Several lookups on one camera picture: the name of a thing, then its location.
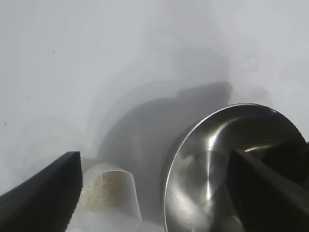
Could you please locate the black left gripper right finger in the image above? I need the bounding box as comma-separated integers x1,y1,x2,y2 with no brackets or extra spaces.
229,149,309,232

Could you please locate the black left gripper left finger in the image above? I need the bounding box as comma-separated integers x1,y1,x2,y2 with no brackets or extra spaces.
0,151,84,232

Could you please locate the stainless steel mixing bowl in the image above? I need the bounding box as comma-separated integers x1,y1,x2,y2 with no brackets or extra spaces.
162,103,309,232

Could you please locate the clear plastic measuring cup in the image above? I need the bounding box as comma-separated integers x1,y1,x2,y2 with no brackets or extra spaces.
65,162,142,232

